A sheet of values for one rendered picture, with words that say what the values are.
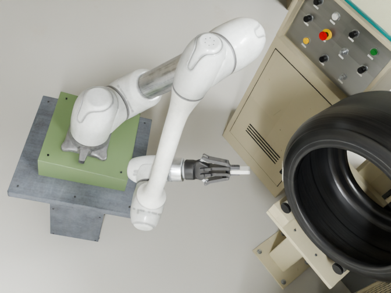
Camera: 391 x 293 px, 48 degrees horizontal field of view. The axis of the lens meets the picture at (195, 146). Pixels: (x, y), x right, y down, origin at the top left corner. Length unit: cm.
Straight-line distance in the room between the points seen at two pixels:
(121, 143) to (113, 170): 13
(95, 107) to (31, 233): 105
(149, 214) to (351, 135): 69
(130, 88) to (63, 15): 187
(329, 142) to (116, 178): 83
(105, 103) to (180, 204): 116
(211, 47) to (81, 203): 92
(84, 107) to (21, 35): 176
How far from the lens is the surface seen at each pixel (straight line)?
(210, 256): 252
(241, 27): 127
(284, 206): 170
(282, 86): 240
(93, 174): 175
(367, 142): 130
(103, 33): 337
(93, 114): 159
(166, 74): 150
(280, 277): 262
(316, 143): 140
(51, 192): 181
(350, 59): 217
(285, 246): 249
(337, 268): 169
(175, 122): 133
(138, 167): 159
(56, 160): 176
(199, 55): 113
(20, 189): 182
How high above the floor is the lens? 225
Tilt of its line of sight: 52 degrees down
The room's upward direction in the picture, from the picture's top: 25 degrees clockwise
